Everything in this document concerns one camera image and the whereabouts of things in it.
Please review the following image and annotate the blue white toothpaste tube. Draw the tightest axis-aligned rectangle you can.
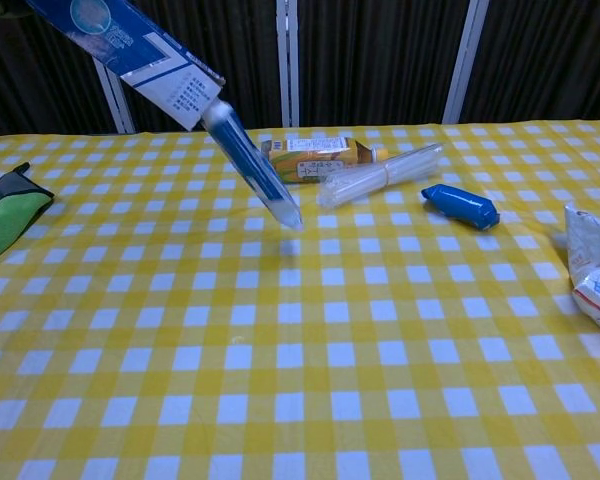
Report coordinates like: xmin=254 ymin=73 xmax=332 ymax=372
xmin=200 ymin=99 xmax=305 ymax=232

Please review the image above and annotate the blue white toothpaste box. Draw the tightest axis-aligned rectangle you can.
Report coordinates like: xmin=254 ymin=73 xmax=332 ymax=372
xmin=25 ymin=0 xmax=227 ymax=133

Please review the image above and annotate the yellow white checkered tablecloth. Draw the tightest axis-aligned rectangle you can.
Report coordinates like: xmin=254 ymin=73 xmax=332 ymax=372
xmin=0 ymin=117 xmax=600 ymax=480

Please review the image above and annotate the corn drink bottle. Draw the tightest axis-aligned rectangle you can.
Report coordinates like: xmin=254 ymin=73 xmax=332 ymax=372
xmin=259 ymin=136 xmax=387 ymax=186

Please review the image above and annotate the clear plastic straw bundle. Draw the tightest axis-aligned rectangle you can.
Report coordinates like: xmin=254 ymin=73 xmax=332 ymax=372
xmin=316 ymin=142 xmax=445 ymax=209

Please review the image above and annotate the blue plastic wrapped roll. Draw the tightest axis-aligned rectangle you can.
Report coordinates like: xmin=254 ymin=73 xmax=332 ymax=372
xmin=420 ymin=183 xmax=501 ymax=232

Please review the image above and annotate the dark pleated screen curtain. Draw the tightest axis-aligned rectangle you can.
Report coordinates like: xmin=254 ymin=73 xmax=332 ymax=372
xmin=0 ymin=0 xmax=600 ymax=144

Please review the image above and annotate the white crumpled plastic package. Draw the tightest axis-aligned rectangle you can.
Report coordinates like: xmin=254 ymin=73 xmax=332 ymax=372
xmin=564 ymin=203 xmax=600 ymax=335

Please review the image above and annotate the green grey cloth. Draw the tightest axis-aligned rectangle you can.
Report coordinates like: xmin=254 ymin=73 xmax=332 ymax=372
xmin=0 ymin=161 xmax=56 ymax=270

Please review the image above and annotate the white screen frame post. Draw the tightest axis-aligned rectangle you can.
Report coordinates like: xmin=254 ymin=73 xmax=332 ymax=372
xmin=275 ymin=0 xmax=301 ymax=128
xmin=92 ymin=57 xmax=136 ymax=135
xmin=441 ymin=0 xmax=491 ymax=125

